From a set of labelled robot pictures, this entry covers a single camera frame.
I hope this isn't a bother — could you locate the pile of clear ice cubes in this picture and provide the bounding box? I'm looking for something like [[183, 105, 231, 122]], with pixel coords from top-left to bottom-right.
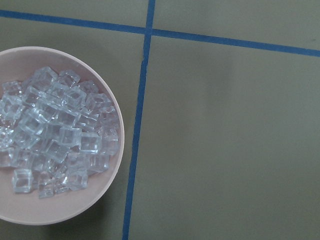
[[0, 66, 120, 199]]

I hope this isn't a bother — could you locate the pink bowl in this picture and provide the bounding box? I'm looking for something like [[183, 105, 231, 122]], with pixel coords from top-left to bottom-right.
[[0, 46, 125, 225]]

